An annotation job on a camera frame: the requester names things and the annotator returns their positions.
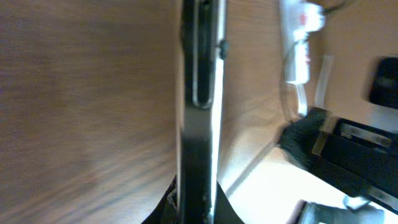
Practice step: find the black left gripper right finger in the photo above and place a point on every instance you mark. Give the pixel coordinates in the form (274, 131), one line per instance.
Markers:
(224, 212)

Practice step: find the white power strip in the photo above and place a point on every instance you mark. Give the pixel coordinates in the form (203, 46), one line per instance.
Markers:
(298, 19)

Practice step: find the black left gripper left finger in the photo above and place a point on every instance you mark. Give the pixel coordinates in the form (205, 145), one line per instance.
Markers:
(166, 210)

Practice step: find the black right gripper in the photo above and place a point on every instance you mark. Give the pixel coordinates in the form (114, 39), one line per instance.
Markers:
(364, 157)

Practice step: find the black smartphone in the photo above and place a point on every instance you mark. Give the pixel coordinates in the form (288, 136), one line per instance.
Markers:
(199, 98)

